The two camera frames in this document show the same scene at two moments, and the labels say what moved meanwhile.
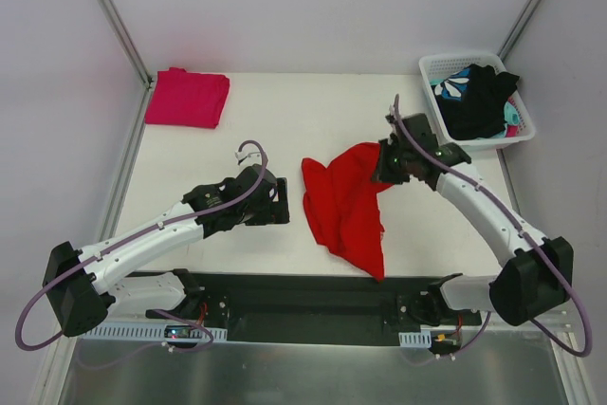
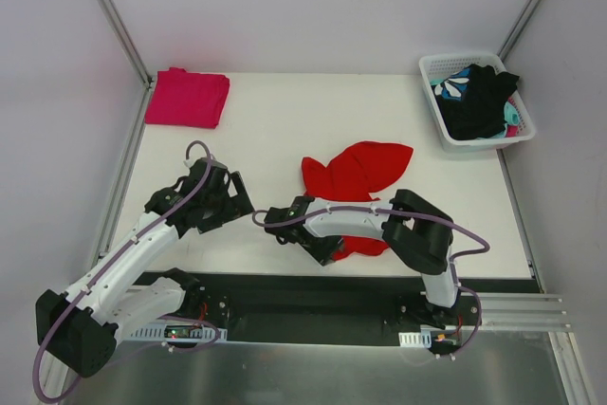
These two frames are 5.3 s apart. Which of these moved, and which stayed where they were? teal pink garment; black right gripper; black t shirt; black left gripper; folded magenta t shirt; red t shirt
Moved: black left gripper; red t shirt; black right gripper
Stayed: folded magenta t shirt; teal pink garment; black t shirt
